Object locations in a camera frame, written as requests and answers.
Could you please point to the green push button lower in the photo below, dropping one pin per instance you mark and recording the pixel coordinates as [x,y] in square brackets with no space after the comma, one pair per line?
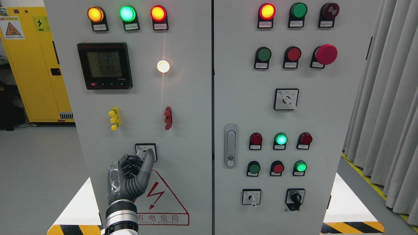
[253,169]

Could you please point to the black digital power meter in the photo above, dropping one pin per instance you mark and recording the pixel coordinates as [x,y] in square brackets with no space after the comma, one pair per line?
[105,66]

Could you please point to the rotary light switch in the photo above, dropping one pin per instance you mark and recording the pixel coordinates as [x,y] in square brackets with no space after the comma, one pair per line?
[141,148]

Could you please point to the red terminal connector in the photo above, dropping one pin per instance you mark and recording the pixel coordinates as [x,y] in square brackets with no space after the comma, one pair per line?
[168,118]

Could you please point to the red lit lamp right door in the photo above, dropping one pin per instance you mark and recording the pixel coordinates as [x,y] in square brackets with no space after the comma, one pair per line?
[266,13]

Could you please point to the black knob selector switch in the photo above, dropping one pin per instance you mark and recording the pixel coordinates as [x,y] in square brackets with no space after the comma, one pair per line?
[294,198]

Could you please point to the dark red lamp lower left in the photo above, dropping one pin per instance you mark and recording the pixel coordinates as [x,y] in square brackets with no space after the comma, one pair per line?
[255,141]

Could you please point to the green push button upper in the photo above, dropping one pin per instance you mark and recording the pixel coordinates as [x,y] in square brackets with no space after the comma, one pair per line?
[262,58]

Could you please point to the grey cabinet door handle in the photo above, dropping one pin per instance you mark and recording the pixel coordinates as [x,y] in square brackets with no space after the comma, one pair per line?
[230,131]

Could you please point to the red electric hazard triangle sticker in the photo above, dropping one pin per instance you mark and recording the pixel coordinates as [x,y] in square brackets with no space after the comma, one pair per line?
[159,206]

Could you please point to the green lit lamp middle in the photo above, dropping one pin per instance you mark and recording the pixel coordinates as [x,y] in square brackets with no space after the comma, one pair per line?
[280,141]

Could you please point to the white platform with hazard stripes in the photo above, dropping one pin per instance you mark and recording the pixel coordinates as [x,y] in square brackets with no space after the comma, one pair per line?
[346,214]

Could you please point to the amber indicator lamp left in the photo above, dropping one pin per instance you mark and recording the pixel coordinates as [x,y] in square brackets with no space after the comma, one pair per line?
[97,19]

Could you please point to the grey curtain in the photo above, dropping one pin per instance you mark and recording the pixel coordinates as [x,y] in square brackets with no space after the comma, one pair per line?
[383,133]

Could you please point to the green lamp top right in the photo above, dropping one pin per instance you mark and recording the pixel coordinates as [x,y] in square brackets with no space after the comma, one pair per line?
[297,13]

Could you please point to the green indicator lamp left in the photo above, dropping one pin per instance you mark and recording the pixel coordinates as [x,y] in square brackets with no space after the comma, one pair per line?
[129,18]

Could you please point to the upper right rotary selector switch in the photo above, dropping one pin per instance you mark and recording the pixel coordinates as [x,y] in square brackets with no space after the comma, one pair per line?
[285,99]

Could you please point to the yellow terminal connector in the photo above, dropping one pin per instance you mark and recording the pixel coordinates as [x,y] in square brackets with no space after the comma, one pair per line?
[115,118]

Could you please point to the yellow safety storage cabinet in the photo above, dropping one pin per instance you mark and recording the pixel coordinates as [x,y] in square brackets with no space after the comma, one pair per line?
[29,45]

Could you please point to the small clear light bulb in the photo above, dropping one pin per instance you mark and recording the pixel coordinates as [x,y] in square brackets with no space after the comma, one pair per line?
[163,66]

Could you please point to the silver black robot forearm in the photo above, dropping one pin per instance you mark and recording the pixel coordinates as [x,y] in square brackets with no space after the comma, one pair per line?
[121,218]

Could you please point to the dark red lamp lower right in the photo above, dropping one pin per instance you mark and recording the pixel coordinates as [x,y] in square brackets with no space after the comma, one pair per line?
[304,140]

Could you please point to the red emergency stop mushroom button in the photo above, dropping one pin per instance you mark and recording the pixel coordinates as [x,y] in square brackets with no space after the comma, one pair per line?
[323,55]

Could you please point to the red push button upper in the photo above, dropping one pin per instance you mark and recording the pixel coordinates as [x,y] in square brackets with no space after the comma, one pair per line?
[291,57]

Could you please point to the red push button lower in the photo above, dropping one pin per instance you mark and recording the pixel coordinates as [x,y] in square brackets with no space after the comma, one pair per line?
[276,169]

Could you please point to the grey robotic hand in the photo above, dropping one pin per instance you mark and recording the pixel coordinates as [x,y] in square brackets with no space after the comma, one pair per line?
[128,178]

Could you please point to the grey electrical control cabinet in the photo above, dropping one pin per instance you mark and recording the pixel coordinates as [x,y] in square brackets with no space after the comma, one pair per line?
[210,46]

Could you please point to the red push button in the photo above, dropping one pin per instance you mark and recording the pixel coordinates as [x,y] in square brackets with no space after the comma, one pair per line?
[276,169]
[291,57]

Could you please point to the lower small rotary switch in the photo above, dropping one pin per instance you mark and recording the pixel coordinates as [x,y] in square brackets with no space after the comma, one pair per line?
[251,197]

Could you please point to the red indicator lamp left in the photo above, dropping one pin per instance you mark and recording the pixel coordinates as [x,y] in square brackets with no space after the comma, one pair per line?
[159,18]

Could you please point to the dark red buzzer lamp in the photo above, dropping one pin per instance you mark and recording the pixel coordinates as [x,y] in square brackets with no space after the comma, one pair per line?
[327,15]

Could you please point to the green lit push button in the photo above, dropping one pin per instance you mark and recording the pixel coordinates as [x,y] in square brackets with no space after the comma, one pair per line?
[300,168]

